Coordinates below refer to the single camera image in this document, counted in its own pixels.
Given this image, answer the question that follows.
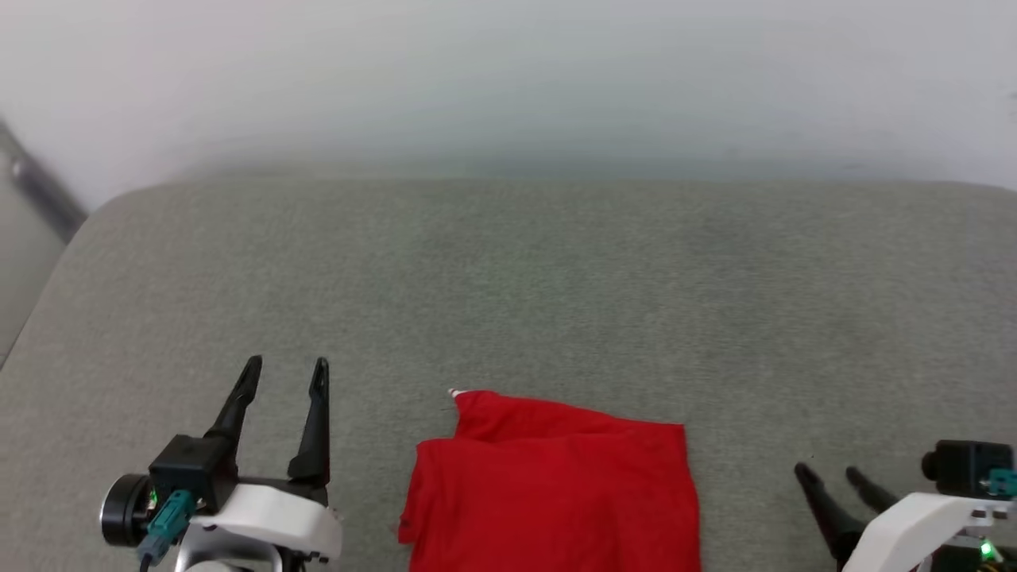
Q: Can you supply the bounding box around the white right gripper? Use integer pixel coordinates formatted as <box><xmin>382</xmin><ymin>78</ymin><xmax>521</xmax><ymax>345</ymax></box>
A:
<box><xmin>795</xmin><ymin>463</ymin><xmax>1017</xmax><ymax>572</ymax></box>

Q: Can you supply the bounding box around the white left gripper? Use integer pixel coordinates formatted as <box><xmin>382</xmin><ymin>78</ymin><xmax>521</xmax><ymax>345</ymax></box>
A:
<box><xmin>195</xmin><ymin>355</ymin><xmax>344</xmax><ymax>565</ymax></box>

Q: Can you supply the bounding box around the red garment with white trim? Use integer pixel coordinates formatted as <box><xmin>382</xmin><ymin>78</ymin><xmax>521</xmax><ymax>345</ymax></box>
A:
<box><xmin>397</xmin><ymin>388</ymin><xmax>702</xmax><ymax>572</ymax></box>

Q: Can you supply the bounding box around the teal left camera connector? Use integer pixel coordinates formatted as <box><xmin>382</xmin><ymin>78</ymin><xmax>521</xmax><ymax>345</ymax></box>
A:
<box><xmin>138</xmin><ymin>489</ymin><xmax>196</xmax><ymax>565</ymax></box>

